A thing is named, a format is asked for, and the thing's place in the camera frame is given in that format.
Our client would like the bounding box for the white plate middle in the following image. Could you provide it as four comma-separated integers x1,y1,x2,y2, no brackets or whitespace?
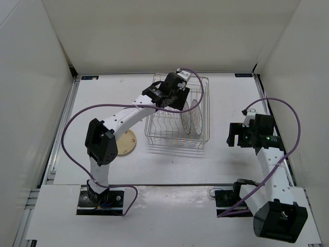
180,111,192,135

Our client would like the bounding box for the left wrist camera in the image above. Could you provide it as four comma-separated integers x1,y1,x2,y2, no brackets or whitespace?
176,68,191,82

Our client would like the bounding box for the right corner label sticker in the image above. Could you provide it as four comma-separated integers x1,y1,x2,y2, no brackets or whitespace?
234,73,253,78

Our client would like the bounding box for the cream floral plate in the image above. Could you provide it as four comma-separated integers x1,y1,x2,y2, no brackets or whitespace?
117,129,137,156

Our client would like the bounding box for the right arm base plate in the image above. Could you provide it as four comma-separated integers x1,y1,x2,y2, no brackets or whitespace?
208,179,258,218

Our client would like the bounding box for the corner label sticker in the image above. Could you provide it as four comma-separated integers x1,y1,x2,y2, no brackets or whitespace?
234,73,253,78
81,76,99,80

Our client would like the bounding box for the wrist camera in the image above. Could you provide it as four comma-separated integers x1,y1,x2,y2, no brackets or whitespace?
176,68,191,82
242,109,258,128

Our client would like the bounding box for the left aluminium frame rail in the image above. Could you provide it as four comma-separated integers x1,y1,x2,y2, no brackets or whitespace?
13,76,80,246

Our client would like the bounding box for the white plate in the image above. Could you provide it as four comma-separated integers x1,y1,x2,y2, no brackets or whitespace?
191,99,203,135
180,111,192,135

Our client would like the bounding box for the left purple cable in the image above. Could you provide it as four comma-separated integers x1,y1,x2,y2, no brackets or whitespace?
61,67,206,216

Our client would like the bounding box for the aluminium frame rail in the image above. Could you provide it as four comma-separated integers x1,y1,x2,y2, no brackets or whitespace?
253,73,323,247
13,76,80,246

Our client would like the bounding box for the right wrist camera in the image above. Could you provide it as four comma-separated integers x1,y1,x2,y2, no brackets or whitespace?
242,109,258,128

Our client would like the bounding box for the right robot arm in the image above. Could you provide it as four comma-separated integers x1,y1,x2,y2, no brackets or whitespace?
227,111,308,243

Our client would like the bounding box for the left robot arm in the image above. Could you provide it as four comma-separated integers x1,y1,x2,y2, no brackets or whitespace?
85,70,191,206

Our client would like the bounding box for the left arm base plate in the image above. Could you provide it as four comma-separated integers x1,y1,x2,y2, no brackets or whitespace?
76,186,124,216

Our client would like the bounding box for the left corner label sticker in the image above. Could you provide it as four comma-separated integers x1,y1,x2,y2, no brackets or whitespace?
81,76,99,80

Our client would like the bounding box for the purple cable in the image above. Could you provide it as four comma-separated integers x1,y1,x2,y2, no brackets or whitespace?
61,67,206,216
216,97,302,219

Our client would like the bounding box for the right aluminium frame rail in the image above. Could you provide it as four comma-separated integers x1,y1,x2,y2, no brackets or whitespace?
253,73,323,247

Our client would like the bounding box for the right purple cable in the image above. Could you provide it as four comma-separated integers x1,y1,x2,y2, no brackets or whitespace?
216,97,302,219

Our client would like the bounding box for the wire dish rack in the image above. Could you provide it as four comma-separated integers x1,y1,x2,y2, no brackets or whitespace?
144,76,210,149

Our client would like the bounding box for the white plate right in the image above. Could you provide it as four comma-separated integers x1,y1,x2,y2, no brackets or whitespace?
191,99,203,135

